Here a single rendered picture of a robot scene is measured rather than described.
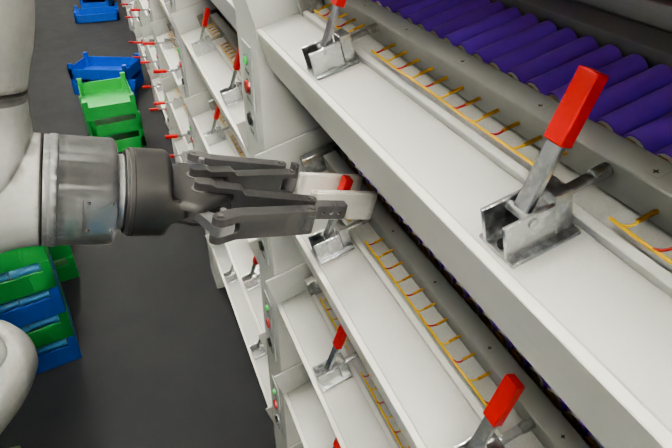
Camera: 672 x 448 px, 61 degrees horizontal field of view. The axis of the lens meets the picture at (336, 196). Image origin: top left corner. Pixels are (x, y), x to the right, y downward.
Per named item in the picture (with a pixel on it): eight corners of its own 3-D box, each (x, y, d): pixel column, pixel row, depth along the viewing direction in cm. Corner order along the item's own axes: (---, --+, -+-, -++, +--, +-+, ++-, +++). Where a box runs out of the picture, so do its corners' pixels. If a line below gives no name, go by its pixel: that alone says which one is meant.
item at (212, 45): (259, 179, 82) (224, 96, 74) (187, 53, 130) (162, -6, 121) (382, 124, 86) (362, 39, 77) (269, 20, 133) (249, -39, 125)
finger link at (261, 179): (187, 209, 51) (182, 201, 52) (294, 201, 58) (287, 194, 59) (192, 171, 50) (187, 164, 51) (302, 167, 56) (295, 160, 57)
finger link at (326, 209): (295, 198, 52) (305, 215, 50) (343, 199, 55) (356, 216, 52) (291, 212, 53) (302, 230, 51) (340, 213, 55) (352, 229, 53)
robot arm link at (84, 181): (41, 270, 44) (123, 267, 46) (41, 164, 40) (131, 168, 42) (44, 209, 51) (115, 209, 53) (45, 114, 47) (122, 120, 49)
